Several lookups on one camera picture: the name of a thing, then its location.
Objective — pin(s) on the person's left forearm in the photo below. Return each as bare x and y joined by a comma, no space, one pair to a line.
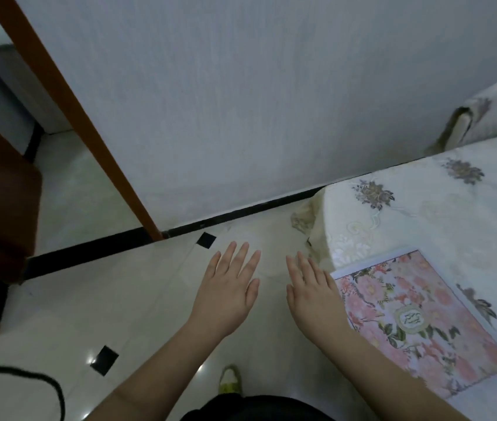
152,377

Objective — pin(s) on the pink floral placemat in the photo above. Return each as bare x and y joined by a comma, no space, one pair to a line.
441,311

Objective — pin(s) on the person's right hand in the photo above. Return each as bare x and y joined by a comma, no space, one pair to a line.
318,306

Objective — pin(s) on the cloth-covered dining table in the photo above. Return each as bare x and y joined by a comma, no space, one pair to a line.
472,223

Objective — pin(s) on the person's left hand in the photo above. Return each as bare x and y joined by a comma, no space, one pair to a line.
224,298

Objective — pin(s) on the table with cream tablecloth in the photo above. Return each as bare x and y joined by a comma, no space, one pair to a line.
450,206

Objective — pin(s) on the person's right forearm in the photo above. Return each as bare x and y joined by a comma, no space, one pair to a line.
384,381

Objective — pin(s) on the person's black trousers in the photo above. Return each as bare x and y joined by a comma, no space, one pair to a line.
266,409

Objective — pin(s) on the brown wooden door frame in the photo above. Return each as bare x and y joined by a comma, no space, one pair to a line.
77,118

